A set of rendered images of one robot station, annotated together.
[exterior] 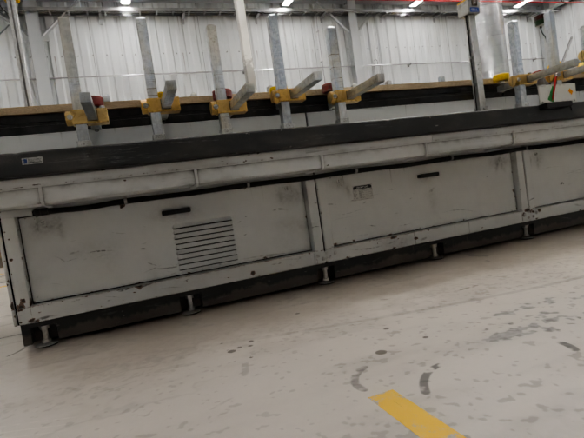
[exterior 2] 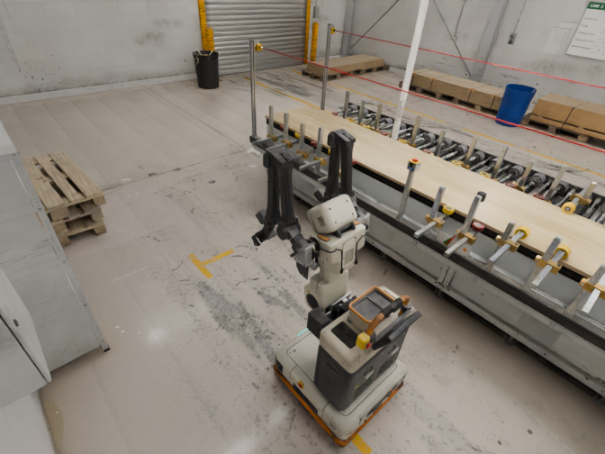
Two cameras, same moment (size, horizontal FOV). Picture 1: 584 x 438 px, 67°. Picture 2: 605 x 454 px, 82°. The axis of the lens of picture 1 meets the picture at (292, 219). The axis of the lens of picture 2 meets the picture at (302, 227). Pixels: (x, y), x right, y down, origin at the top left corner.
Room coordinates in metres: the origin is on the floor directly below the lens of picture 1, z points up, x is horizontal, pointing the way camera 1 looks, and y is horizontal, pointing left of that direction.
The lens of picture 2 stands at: (0.43, -2.81, 2.31)
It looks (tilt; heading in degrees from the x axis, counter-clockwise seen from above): 37 degrees down; 66
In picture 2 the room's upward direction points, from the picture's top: 4 degrees clockwise
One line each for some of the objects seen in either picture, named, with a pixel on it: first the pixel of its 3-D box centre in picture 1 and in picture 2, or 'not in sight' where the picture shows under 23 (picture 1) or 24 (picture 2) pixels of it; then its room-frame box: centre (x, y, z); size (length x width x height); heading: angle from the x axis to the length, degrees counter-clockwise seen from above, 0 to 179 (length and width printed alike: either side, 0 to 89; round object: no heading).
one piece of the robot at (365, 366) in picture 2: not in sight; (359, 340); (1.29, -1.82, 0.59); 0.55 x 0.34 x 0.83; 20
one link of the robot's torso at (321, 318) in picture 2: not in sight; (322, 307); (1.15, -1.60, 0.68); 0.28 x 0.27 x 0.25; 20
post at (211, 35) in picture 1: (219, 89); (301, 146); (1.72, 0.20, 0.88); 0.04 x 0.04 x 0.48; 20
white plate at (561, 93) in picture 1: (557, 94); (452, 244); (2.27, -1.43, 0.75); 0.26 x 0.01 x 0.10; 110
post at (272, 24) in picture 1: (279, 75); (319, 151); (1.80, -0.03, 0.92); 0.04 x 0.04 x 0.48; 20
